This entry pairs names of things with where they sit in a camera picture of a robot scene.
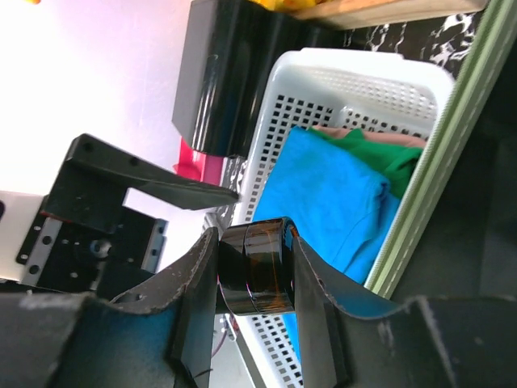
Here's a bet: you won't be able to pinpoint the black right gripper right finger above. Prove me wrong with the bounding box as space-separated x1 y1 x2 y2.
288 228 516 387

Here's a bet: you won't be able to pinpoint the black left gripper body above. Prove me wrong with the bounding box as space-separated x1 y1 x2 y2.
16 213 168 299

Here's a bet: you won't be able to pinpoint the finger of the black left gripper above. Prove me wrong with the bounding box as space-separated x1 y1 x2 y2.
40 133 239 234

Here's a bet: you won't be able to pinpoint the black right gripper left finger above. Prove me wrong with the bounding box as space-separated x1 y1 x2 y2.
1 228 219 387

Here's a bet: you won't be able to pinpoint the blue shirt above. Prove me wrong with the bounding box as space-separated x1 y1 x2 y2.
252 124 401 365

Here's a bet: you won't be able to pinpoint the dark amber cosmetic jar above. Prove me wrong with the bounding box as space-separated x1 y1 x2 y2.
218 217 299 315

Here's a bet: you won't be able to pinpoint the green shirt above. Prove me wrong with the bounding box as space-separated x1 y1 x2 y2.
319 133 423 199

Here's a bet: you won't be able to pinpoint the pink sweater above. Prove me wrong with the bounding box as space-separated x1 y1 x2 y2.
313 125 427 149

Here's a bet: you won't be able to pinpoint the green hard-shell suitcase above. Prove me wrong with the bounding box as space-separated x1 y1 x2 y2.
364 0 516 298

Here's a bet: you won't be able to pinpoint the magenta plastic tray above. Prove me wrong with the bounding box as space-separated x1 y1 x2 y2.
173 138 225 185

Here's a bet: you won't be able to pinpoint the black box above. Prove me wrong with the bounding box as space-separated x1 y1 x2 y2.
172 0 344 158

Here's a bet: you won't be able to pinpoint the white plastic mesh basket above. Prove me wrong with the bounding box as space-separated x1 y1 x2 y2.
201 47 456 388

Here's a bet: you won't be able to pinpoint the yellow shorts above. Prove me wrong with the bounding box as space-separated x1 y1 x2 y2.
253 0 326 11

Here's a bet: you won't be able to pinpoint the wooden clothes rack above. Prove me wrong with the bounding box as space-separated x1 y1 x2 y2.
292 0 488 31

